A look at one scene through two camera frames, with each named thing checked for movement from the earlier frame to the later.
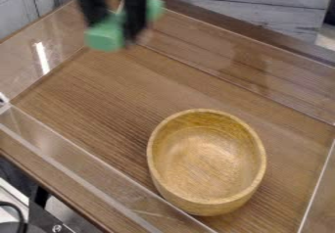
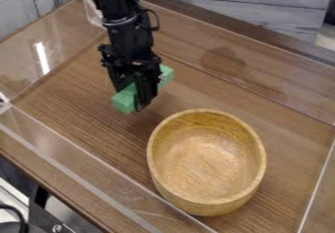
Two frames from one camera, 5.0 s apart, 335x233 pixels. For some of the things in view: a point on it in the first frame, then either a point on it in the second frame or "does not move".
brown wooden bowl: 205,161 does not move
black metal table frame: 41,221 does not move
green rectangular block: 105,34 to 122,100
